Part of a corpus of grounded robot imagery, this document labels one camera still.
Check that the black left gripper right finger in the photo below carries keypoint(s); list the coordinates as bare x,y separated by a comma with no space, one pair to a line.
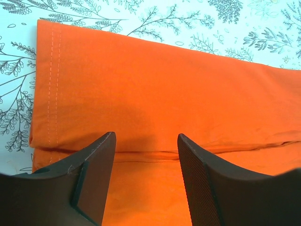
220,193

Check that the floral patterned table mat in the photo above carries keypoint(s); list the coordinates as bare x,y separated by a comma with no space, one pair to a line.
260,31

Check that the orange t shirt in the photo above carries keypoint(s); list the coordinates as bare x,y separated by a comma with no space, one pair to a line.
89,82

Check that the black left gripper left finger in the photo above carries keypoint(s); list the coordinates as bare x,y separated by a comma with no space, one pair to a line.
69,192

